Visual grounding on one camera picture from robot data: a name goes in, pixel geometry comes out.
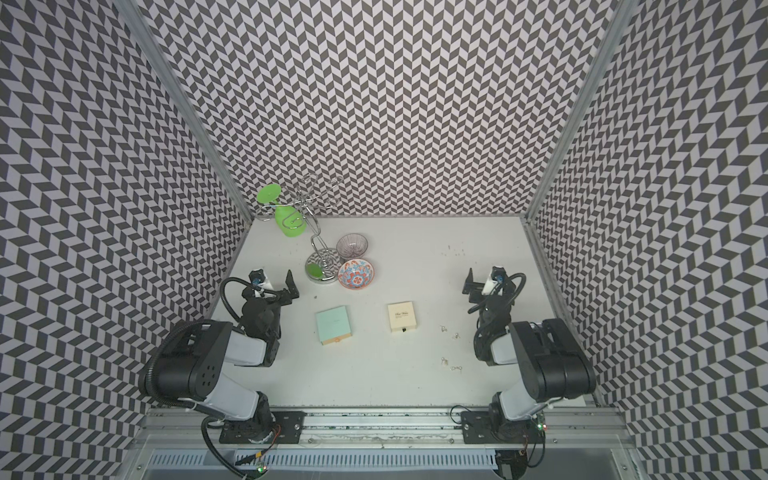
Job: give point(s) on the aluminium corner post right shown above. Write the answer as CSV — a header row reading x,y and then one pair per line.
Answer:
x,y
605,52

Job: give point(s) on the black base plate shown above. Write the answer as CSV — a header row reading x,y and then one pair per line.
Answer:
x,y
478,428
282,427

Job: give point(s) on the floral patterned ceramic bowl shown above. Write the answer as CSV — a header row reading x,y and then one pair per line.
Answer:
x,y
356,274

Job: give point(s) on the aluminium corner post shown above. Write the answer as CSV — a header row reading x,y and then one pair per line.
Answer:
x,y
605,52
140,31

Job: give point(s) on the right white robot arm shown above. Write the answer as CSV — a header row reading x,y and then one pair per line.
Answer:
x,y
551,362

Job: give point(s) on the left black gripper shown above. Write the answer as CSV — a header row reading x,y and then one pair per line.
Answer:
x,y
283,294

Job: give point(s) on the clear ribbed glass bowl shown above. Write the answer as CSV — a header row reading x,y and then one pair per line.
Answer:
x,y
352,246

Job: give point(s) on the green leaf ornament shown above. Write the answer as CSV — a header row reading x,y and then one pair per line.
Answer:
x,y
269,194
290,221

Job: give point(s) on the silver wire jewelry stand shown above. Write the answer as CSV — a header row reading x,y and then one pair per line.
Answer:
x,y
323,264

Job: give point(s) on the aluminium corner post left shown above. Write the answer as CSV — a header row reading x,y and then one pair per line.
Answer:
x,y
140,31

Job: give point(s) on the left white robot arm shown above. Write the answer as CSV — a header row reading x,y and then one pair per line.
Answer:
x,y
187,369

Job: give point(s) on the small metal earrings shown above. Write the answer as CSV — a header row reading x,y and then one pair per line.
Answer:
x,y
447,364

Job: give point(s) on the green leaf upper ornament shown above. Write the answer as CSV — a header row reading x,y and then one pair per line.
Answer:
x,y
269,194

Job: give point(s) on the aluminium front rail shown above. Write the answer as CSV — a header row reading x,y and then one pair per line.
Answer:
x,y
438,428

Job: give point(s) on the cream jewelry box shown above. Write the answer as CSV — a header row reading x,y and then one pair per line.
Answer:
x,y
402,317

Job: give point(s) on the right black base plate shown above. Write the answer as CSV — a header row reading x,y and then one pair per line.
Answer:
x,y
478,428

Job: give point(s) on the green leaf lower ornament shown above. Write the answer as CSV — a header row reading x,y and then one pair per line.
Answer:
x,y
290,221

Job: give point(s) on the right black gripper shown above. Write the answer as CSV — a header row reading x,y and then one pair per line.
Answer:
x,y
510,291

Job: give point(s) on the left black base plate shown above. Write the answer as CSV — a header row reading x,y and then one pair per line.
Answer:
x,y
282,427

